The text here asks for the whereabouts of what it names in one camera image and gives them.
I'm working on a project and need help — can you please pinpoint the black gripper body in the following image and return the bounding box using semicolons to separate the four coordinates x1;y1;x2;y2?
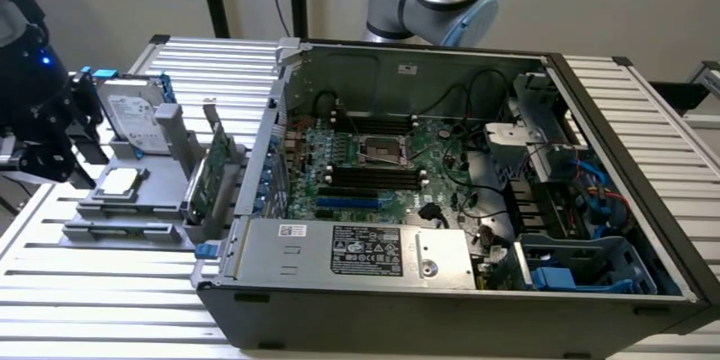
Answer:
0;0;74;144

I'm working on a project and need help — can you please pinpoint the long black expansion slot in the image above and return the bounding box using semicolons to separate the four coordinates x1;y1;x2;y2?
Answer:
319;186;378;199

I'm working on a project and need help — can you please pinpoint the blue expansion slot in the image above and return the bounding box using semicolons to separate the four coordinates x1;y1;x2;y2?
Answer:
315;196;379;210

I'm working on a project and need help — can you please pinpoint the black RAM slot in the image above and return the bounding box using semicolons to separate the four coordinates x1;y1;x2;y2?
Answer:
325;184;423;192
327;166;423;175
334;128;415;137
334;119;415;126
334;114;415;121
334;124;415;132
326;178;423;186
327;172;423;180

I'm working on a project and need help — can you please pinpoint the silver hard disk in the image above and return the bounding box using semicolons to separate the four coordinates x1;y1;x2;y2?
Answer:
94;77;171;155

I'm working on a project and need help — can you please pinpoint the blue disk carrier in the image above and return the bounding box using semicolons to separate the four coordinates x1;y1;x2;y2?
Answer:
75;66;173;108

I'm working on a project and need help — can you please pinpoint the silver CPU chip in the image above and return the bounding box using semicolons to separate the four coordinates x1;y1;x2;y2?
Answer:
97;168;142;196

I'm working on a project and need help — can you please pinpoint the grey parts rack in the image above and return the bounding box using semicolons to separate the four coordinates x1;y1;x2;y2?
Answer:
59;102;251;252

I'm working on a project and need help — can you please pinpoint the green graphics card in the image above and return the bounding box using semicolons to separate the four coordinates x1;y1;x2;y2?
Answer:
179;98;238;225

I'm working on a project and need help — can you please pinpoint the blue case latch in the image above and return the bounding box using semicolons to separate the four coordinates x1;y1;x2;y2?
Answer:
191;241;219;261

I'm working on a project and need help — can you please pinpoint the silver power supply unit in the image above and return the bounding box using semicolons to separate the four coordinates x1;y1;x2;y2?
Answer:
219;218;479;292

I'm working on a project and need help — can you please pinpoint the green motherboard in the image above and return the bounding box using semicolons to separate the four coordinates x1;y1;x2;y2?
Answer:
273;117;479;233

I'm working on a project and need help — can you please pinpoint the silver fan housing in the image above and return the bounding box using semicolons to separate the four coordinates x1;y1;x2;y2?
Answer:
481;121;547;147

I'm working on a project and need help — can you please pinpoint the black open PC case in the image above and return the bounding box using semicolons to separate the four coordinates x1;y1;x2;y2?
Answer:
193;37;713;351

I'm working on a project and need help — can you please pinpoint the grey metal disk bay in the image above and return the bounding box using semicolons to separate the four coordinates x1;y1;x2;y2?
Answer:
507;73;590;182

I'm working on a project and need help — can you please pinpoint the blue plastic disk bay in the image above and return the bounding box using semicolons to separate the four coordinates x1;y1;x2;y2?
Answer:
511;232;659;294

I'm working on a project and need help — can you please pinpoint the grey aluminium side table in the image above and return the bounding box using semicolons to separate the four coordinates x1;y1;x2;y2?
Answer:
679;60;720;127

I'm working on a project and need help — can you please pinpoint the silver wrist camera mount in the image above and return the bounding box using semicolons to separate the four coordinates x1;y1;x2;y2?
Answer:
0;131;26;172

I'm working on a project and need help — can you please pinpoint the short black looped wire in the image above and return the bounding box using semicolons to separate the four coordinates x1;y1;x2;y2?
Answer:
310;89;339;121

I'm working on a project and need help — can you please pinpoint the CPU socket with metal frame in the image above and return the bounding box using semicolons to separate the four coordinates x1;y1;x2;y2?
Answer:
351;133;418;168

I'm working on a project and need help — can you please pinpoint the thick black power wire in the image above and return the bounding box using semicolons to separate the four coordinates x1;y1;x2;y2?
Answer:
417;202;451;231

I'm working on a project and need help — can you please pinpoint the long black looped wire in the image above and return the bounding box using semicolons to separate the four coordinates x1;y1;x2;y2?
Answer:
442;67;511;121

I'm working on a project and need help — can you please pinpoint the blue wire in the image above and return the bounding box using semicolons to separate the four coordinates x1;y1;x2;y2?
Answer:
565;156;610;237

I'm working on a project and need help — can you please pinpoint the red wire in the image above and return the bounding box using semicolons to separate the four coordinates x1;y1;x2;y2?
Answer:
593;190;630;220

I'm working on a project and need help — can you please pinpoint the black bracket beside table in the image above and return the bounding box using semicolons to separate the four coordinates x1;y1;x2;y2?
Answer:
645;78;710;113

